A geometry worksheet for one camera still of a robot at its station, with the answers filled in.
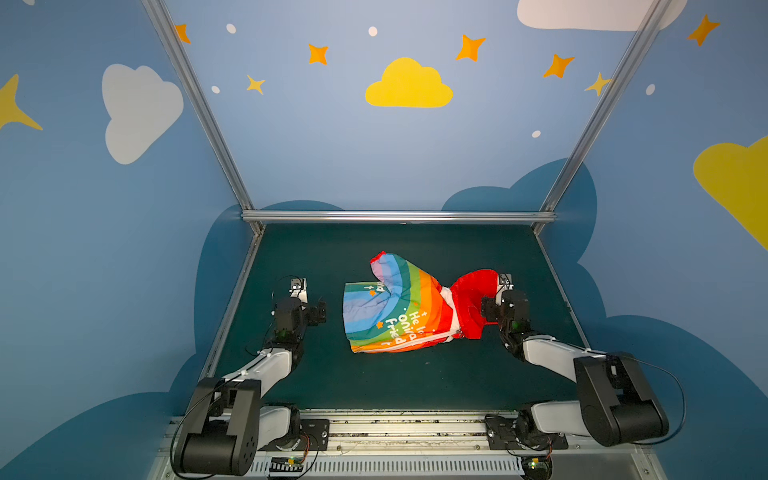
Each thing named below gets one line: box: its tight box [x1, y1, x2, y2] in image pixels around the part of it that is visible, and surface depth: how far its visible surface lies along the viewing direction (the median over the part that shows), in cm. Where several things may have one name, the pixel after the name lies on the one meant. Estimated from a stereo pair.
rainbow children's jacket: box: [344, 252, 500, 353], surface depth 95 cm
